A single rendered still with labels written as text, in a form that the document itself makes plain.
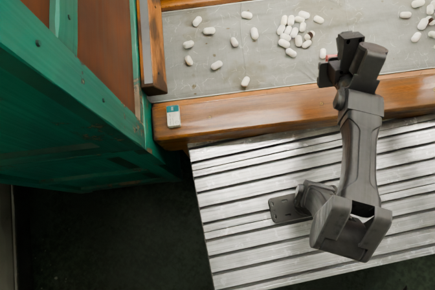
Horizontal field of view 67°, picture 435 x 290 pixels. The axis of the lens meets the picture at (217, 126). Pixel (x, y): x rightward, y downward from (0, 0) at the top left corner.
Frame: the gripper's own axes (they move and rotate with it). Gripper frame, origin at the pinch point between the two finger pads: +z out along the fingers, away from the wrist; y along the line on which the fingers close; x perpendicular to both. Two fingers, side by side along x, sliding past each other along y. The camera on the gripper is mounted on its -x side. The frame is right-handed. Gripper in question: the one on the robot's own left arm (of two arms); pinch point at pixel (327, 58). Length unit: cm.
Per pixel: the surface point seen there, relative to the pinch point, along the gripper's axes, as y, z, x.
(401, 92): -21.3, -0.8, 12.6
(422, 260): -54, 5, 108
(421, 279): -51, -1, 113
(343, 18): -11.6, 21.0, -2.7
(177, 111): 41.3, -0.5, 9.8
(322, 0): -6.4, 26.6, -7.4
